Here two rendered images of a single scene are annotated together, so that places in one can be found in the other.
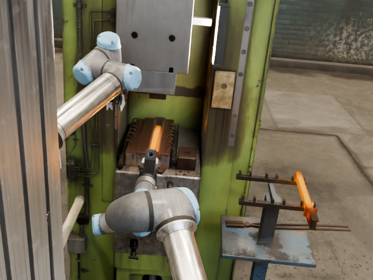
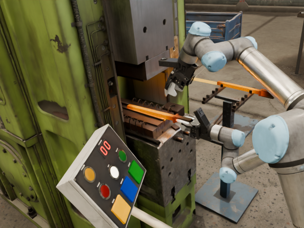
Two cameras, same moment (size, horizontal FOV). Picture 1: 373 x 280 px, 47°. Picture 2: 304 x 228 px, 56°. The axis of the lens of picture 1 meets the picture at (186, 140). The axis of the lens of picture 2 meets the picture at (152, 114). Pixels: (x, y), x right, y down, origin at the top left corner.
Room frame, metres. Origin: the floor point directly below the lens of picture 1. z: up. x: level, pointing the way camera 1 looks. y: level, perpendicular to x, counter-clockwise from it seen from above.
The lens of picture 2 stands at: (0.85, 1.21, 1.80)
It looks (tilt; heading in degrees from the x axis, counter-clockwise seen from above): 30 degrees down; 312
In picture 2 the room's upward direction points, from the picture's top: 6 degrees counter-clockwise
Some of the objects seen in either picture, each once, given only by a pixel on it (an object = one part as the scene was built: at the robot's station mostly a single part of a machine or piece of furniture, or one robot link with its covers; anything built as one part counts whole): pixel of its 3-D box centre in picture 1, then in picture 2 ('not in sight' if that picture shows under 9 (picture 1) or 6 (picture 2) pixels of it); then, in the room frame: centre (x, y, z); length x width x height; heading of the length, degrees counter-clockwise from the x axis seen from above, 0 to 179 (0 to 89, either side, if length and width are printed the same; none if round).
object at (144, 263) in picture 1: (155, 255); (151, 197); (1.93, 0.12, 0.23); 0.55 x 0.37 x 0.47; 1
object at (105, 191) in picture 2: not in sight; (104, 191); (1.50, 0.78, 1.09); 0.05 x 0.03 x 0.04; 91
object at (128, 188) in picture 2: not in sight; (128, 189); (1.50, 0.67, 1.01); 0.07 x 0.05 x 0.07; 116
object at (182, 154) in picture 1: (186, 158); (173, 111); (1.77, -0.01, 0.95); 0.12 x 0.08 x 0.06; 1
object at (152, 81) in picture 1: (155, 69); (127, 59); (1.91, 0.17, 1.32); 0.42 x 0.20 x 0.10; 1
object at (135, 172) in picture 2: not in sight; (135, 172); (1.54, 0.58, 1.01); 0.07 x 0.05 x 0.07; 116
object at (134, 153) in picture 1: (151, 139); (135, 116); (1.91, 0.17, 0.96); 0.42 x 0.20 x 0.09; 1
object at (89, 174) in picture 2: not in sight; (89, 174); (1.53, 0.80, 1.16); 0.05 x 0.03 x 0.04; 91
